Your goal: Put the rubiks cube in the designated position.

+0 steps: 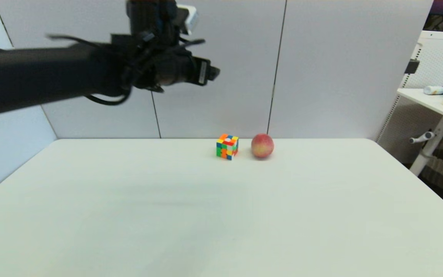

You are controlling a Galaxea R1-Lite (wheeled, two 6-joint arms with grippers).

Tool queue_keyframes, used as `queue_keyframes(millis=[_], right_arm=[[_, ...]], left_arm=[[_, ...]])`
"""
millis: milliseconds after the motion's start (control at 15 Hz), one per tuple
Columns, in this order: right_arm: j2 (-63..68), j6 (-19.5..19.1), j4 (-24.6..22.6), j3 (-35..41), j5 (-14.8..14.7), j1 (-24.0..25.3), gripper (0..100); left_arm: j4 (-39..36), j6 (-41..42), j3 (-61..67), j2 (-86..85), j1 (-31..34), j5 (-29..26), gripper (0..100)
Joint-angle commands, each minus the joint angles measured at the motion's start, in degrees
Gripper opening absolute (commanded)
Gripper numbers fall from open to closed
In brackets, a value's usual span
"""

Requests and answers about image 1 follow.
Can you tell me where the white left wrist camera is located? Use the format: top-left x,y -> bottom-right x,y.
177,4 -> 199,36

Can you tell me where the white pegboard panel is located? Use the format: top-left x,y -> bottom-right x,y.
375,31 -> 443,164

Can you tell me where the red yellow peach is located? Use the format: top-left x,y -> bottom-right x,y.
251,133 -> 275,159

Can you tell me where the white side desk top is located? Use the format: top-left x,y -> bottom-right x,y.
397,88 -> 443,128

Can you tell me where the grey desk crank handle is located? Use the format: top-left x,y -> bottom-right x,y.
409,132 -> 436,144

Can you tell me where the multicoloured rubiks cube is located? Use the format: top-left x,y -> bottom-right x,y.
216,133 -> 240,160

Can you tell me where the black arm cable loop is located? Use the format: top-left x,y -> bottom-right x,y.
84,87 -> 133,107

